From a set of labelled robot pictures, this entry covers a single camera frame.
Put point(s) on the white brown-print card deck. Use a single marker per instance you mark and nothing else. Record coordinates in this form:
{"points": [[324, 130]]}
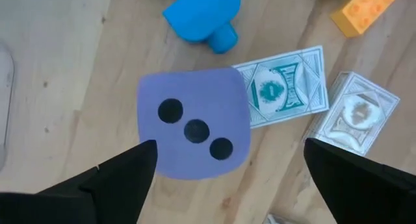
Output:
{"points": [[357, 110]]}

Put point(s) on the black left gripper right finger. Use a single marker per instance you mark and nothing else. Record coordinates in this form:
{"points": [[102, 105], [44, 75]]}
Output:
{"points": [[364, 198]]}

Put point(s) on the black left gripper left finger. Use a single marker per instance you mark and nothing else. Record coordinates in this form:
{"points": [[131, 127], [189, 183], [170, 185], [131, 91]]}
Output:
{"points": [[97, 201]]}

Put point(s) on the long yellow brick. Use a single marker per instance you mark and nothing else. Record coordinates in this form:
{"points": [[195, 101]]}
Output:
{"points": [[367, 13]]}

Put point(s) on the large blue toy block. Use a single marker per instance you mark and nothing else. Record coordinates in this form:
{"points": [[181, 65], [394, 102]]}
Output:
{"points": [[201, 16]]}

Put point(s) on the purple foam die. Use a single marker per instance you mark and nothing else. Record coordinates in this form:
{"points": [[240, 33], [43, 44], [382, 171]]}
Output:
{"points": [[195, 94]]}

